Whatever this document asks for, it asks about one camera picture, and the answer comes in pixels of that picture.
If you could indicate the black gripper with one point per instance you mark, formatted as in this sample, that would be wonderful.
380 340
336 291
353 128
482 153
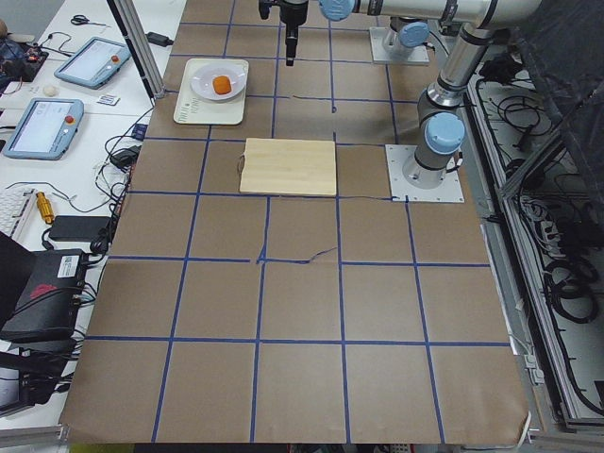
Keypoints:
292 13

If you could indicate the orange fruit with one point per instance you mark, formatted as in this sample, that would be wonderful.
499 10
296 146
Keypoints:
222 85

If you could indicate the white round plate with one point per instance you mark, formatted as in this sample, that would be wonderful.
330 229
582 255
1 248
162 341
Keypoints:
201 80

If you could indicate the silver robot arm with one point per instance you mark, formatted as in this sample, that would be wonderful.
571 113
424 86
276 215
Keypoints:
407 33
479 21

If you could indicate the cream bear tray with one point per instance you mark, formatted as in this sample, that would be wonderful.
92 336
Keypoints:
199 104

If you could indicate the bamboo cutting board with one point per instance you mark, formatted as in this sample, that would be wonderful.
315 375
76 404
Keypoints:
292 167

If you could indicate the black power adapter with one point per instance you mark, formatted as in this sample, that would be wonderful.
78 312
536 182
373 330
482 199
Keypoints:
159 39

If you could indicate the far blue teach pendant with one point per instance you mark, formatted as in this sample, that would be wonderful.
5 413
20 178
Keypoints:
94 64

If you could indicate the blue teach pendant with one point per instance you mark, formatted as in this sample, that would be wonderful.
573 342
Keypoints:
45 130
94 64

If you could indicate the near blue teach pendant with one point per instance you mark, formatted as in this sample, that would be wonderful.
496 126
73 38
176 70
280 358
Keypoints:
45 130

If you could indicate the brass cylinder tool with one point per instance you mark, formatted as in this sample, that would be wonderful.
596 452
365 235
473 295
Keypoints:
45 208

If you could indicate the black computer box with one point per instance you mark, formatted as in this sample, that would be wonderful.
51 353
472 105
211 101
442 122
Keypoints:
38 293

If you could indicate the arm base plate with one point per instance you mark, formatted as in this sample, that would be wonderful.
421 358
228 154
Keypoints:
387 49
409 182

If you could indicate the aluminium frame post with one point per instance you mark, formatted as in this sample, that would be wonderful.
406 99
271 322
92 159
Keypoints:
131 28

